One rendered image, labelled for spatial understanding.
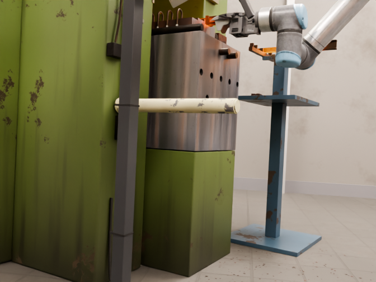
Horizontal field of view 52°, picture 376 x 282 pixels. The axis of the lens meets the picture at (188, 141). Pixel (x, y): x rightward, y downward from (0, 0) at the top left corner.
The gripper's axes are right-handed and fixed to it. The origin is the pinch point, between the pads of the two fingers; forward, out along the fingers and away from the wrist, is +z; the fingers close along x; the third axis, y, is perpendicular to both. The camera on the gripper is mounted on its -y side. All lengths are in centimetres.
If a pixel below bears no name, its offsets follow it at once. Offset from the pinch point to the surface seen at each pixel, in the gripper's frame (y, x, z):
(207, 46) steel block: 13.1, -10.3, -3.1
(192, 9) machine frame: -13.5, 22.6, 23.6
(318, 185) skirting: 91, 255, 5
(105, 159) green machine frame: 57, -42, 16
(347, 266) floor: 99, 37, -52
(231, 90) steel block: 27.2, 14.0, -3.3
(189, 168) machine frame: 60, -16, -2
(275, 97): 27.5, 37.2, -15.6
